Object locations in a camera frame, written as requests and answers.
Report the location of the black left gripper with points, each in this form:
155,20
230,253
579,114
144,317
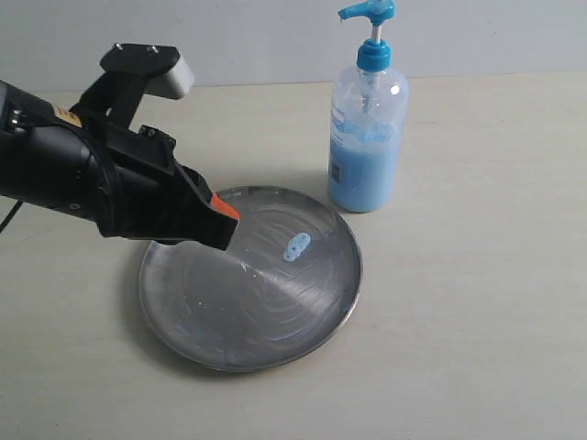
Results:
132,186

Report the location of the blue pump lotion bottle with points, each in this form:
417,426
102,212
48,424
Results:
368,109

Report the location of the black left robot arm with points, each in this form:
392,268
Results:
40,153

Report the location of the blue soap blob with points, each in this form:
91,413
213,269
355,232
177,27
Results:
296,247

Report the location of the round steel plate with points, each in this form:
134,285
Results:
245,309

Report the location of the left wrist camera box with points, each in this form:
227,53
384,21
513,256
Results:
167,73

